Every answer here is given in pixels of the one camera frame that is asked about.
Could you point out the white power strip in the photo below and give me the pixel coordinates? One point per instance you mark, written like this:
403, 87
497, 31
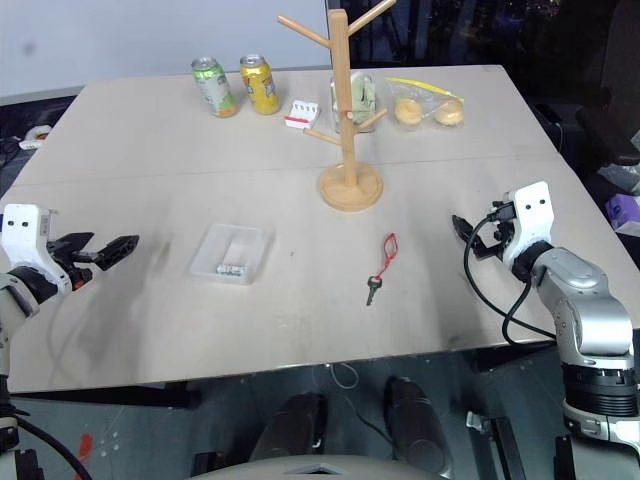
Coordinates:
34, 137

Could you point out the dark rounded shape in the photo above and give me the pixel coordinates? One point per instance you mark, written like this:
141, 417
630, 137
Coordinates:
412, 425

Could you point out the light grey robot torso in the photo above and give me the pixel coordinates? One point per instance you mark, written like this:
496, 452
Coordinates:
320, 470

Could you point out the red and white small box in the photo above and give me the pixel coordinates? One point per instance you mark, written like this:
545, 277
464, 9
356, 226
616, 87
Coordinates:
302, 116

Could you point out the clear glass jar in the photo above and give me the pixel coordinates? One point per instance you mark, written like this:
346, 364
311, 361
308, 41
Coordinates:
367, 97

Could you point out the white crumpled plastic bag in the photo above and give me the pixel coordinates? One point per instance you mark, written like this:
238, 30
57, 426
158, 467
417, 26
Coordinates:
622, 177

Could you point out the yellow drink can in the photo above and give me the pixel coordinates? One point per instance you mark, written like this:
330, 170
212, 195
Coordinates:
260, 85

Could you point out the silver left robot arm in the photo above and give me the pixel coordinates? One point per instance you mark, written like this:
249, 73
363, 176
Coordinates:
14, 295

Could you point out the black office chair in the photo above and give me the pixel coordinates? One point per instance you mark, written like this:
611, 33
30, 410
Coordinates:
617, 90

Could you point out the key with red tag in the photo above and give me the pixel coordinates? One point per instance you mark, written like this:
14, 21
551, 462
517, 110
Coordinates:
375, 287

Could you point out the green drink can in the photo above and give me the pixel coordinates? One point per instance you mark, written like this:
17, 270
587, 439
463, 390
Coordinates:
216, 89

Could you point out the metal frame bracket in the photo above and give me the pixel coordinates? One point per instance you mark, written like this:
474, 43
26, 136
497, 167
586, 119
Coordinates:
492, 440

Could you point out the wooden tree-shaped hanger stand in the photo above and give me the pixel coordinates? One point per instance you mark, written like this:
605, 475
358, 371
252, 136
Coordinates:
345, 115

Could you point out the clear plastic tray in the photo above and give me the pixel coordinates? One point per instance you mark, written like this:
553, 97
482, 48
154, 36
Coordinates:
210, 250

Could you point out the purple package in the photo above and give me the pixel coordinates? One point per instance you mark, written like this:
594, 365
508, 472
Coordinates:
624, 211

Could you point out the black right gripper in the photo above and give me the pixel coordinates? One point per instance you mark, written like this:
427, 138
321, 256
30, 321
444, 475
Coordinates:
492, 239

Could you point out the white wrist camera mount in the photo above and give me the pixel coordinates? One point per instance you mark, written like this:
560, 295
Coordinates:
22, 235
531, 210

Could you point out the round yellow bun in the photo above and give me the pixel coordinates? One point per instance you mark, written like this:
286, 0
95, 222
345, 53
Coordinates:
408, 111
450, 113

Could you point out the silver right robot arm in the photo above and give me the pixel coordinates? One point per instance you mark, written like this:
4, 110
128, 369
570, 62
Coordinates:
585, 305

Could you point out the clear zip plastic bag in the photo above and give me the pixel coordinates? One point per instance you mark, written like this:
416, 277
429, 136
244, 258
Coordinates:
425, 92

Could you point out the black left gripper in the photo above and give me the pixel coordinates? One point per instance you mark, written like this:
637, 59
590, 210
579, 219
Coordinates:
67, 261

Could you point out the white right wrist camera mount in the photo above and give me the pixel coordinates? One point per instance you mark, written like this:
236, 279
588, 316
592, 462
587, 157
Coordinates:
531, 210

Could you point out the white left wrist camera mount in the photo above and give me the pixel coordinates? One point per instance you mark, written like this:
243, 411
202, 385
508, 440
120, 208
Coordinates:
22, 235

